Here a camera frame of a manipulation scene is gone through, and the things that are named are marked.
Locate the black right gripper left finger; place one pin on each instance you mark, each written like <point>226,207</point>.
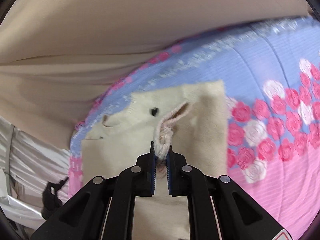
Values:
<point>103,208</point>

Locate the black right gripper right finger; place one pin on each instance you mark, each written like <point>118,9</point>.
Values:
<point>219,208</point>

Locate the cream knitted sweater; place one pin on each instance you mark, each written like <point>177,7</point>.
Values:
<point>190,119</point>

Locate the silver grey curtain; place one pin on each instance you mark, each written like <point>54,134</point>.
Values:
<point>27,165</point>

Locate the pink blue floral quilt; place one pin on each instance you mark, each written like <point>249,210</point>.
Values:
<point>270,71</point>

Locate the beige fabric headboard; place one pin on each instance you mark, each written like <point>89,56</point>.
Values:
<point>58,56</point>

